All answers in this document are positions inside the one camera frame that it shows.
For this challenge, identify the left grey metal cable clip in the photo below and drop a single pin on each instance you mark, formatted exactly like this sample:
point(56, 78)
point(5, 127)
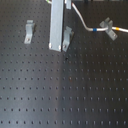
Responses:
point(29, 31)

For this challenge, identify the grey metal cable clip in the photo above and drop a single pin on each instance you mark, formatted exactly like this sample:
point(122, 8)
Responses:
point(109, 24)
point(68, 35)
point(29, 31)

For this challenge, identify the middle grey metal cable clip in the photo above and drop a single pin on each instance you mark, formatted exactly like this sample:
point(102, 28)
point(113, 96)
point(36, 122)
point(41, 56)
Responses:
point(68, 35)

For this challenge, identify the tall grey metal gripper finger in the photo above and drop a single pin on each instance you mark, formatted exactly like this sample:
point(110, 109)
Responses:
point(56, 25)

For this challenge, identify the right grey metal cable clip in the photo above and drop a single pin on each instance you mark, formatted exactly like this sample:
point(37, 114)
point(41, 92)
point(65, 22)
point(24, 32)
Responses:
point(109, 24)

